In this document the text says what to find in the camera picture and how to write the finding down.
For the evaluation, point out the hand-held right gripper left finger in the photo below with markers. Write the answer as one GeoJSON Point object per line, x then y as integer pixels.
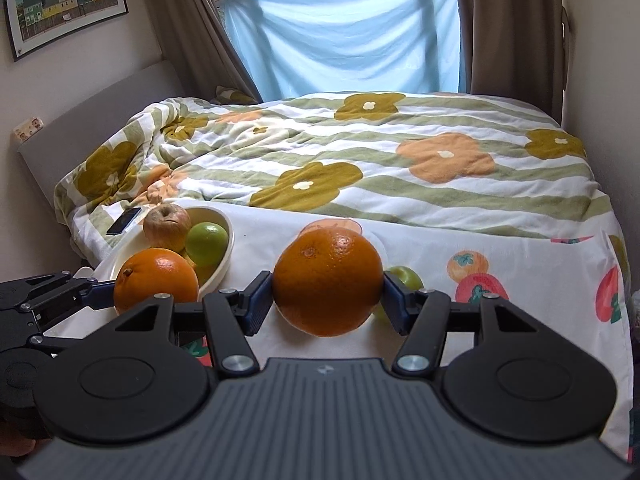
{"type": "Point", "coordinates": [264, 292]}

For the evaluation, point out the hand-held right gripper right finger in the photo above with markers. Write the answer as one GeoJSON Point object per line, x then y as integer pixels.
{"type": "Point", "coordinates": [392, 294]}

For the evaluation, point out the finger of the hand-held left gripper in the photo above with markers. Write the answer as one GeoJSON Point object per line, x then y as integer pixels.
{"type": "Point", "coordinates": [102, 294]}
{"type": "Point", "coordinates": [42, 344]}

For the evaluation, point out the green apple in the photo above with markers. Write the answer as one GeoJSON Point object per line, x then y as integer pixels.
{"type": "Point", "coordinates": [207, 243]}
{"type": "Point", "coordinates": [407, 276]}

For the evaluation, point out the cream bowl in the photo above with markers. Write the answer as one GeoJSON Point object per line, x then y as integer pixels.
{"type": "Point", "coordinates": [220, 272]}

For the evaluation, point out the large orange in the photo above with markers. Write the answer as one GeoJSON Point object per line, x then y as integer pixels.
{"type": "Point", "coordinates": [327, 280]}

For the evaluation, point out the black smartphone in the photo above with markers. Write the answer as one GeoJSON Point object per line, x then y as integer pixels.
{"type": "Point", "coordinates": [123, 221]}

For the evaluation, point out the brownish apple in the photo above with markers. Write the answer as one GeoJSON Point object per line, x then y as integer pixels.
{"type": "Point", "coordinates": [167, 227]}

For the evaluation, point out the floral striped blanket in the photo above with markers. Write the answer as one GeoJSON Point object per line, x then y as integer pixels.
{"type": "Point", "coordinates": [400, 195]}

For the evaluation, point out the grey headboard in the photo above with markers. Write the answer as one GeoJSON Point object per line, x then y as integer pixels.
{"type": "Point", "coordinates": [100, 105]}

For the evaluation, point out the floral pillow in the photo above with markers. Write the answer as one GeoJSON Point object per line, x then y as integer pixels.
{"type": "Point", "coordinates": [232, 96]}

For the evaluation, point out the light blue cloth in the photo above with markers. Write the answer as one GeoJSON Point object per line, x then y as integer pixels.
{"type": "Point", "coordinates": [345, 40]}

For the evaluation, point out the brown curtain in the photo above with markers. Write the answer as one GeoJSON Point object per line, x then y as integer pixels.
{"type": "Point", "coordinates": [510, 35]}
{"type": "Point", "coordinates": [185, 20]}

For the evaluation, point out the framed houses picture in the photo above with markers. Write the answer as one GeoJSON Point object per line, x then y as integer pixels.
{"type": "Point", "coordinates": [65, 5]}

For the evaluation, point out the wall socket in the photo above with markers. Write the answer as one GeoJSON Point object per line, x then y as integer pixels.
{"type": "Point", "coordinates": [28, 128]}

